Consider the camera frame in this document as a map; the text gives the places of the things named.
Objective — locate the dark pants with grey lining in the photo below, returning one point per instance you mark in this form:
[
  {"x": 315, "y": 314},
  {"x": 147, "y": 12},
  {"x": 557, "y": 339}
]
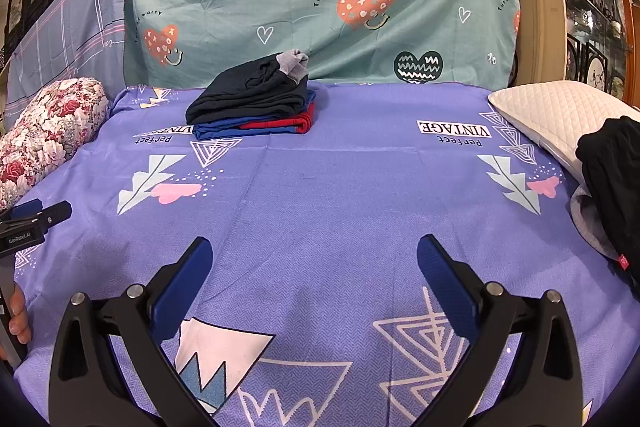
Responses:
[{"x": 250, "y": 92}]

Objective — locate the person's left hand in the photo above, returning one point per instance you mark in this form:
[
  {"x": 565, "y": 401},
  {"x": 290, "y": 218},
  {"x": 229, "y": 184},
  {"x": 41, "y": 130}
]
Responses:
[{"x": 21, "y": 317}]

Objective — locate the grey plaid sheet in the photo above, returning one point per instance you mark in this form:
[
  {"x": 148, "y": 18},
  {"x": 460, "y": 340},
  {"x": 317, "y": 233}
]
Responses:
[{"x": 65, "y": 37}]

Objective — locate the folded blue pants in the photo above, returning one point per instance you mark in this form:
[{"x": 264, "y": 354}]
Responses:
[{"x": 220, "y": 130}]

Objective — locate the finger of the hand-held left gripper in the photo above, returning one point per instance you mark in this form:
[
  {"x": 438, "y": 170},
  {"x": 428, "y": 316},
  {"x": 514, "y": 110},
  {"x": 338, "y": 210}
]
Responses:
[
  {"x": 52, "y": 214},
  {"x": 27, "y": 208}
]

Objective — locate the black grey-lined pants pile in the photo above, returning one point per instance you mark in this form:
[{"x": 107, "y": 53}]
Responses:
[{"x": 612, "y": 177}]

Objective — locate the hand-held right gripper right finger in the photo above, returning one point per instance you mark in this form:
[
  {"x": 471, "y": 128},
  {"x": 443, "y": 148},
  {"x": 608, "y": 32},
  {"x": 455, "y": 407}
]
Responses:
[{"x": 447, "y": 287}]

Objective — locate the wooden display cabinet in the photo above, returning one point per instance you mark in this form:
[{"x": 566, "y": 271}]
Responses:
[{"x": 542, "y": 7}]

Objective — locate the folded red pants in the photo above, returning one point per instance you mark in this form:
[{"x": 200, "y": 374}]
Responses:
[{"x": 280, "y": 123}]

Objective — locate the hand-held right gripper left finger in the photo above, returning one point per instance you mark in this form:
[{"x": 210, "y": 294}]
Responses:
[{"x": 182, "y": 292}]

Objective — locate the purple printed bed sheet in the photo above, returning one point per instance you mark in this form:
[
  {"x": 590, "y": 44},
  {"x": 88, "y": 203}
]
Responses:
[{"x": 320, "y": 207}]

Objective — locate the red floral pillow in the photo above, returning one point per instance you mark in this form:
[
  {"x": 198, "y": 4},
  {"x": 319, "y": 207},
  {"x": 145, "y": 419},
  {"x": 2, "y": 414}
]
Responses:
[{"x": 45, "y": 132}]

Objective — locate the white quilted pillow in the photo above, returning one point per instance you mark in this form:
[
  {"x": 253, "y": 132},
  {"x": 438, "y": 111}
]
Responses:
[{"x": 545, "y": 112}]

